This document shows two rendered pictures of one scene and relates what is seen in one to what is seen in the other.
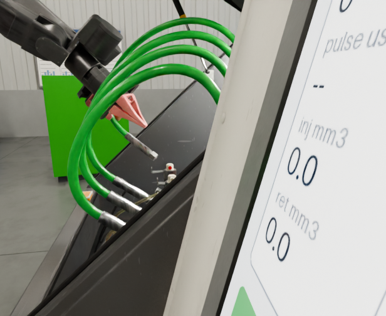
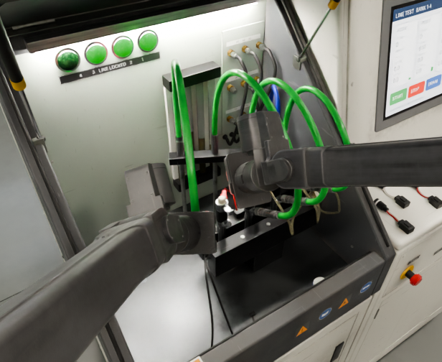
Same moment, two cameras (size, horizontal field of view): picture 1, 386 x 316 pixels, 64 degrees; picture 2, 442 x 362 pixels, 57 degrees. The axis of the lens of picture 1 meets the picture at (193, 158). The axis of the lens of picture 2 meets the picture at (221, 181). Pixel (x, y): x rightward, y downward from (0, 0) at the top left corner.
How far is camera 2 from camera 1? 1.24 m
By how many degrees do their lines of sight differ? 98
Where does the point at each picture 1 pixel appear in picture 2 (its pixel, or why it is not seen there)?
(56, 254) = (308, 298)
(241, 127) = (368, 77)
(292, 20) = (383, 48)
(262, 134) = (383, 72)
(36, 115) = not seen: outside the picture
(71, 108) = not seen: outside the picture
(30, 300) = (350, 273)
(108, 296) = not seen: hidden behind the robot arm
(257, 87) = (372, 65)
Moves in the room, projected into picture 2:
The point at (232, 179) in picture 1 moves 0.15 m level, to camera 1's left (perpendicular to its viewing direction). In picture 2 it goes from (370, 90) to (414, 119)
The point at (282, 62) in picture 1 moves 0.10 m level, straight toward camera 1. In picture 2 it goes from (383, 57) to (420, 54)
